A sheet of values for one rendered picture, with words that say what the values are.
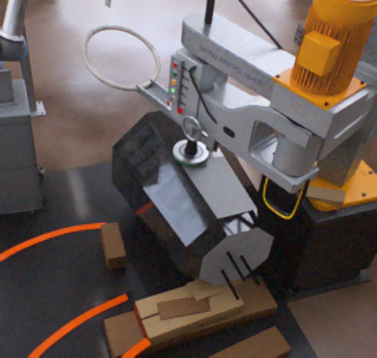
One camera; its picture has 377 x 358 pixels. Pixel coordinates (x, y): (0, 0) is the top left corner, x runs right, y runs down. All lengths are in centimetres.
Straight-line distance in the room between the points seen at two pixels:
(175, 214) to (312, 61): 130
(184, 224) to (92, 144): 177
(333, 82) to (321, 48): 19
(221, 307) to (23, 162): 159
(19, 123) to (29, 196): 64
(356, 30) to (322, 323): 204
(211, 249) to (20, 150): 145
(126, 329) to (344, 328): 136
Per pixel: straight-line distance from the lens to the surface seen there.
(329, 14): 208
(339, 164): 318
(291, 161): 246
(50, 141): 453
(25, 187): 380
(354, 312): 372
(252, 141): 257
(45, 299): 347
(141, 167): 329
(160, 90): 321
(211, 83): 273
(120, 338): 319
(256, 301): 342
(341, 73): 219
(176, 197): 303
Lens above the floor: 287
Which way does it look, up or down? 42 degrees down
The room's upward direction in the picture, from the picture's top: 8 degrees clockwise
